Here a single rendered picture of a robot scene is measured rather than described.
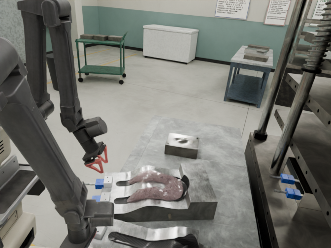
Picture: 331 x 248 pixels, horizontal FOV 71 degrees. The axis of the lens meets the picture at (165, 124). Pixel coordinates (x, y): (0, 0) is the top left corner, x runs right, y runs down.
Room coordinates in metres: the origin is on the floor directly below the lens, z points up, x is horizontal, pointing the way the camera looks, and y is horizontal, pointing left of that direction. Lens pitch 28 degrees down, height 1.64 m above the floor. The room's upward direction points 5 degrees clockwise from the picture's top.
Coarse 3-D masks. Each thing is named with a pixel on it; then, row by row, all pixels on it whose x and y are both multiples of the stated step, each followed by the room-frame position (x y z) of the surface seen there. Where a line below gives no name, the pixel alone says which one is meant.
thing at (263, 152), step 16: (256, 144) 1.42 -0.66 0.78; (272, 144) 1.43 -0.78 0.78; (256, 160) 1.24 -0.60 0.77; (272, 192) 0.94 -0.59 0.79; (272, 208) 0.83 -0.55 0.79; (272, 224) 0.74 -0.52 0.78; (288, 224) 0.74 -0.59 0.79; (304, 224) 0.75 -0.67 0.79; (272, 240) 0.68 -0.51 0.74; (288, 240) 0.66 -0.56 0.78; (304, 240) 0.66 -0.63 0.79; (320, 240) 0.67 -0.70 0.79
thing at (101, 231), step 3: (99, 228) 0.54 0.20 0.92; (102, 228) 0.54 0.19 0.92; (105, 228) 0.56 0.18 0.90; (99, 231) 0.53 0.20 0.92; (102, 231) 0.53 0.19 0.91; (105, 231) 0.56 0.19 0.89; (96, 234) 0.52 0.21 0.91; (99, 234) 0.52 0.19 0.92; (102, 234) 0.53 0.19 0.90; (96, 237) 0.52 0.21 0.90; (99, 237) 0.52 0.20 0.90; (102, 237) 0.53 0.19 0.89
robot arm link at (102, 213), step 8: (88, 200) 0.45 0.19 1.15; (88, 208) 0.43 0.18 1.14; (96, 208) 0.43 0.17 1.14; (104, 208) 0.44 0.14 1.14; (112, 208) 0.44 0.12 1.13; (64, 216) 0.38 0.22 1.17; (72, 216) 0.38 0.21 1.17; (88, 216) 0.41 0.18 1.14; (96, 216) 0.42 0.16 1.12; (104, 216) 0.43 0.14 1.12; (112, 216) 0.43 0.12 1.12; (96, 224) 0.42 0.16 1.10; (104, 224) 0.42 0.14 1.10; (112, 224) 0.42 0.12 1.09
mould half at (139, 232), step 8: (120, 224) 0.59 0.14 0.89; (128, 224) 0.59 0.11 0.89; (120, 232) 0.56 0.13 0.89; (128, 232) 0.56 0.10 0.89; (136, 232) 0.56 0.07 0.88; (144, 232) 0.57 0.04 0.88; (152, 232) 0.57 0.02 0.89; (160, 232) 0.56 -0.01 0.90; (168, 232) 0.55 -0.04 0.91; (176, 232) 0.54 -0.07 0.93; (184, 232) 0.54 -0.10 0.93; (192, 232) 0.54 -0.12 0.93; (96, 240) 0.51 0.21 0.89; (104, 240) 0.52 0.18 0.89; (152, 240) 0.53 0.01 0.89
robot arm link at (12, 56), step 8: (0, 40) 0.35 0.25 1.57; (0, 48) 0.34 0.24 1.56; (8, 48) 0.35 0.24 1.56; (0, 56) 0.32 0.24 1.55; (8, 56) 0.34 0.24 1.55; (16, 56) 0.36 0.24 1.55; (0, 64) 0.31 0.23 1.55; (8, 64) 0.33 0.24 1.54; (16, 64) 0.36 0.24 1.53; (0, 72) 0.31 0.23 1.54; (8, 72) 0.33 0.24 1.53; (0, 80) 0.30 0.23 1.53
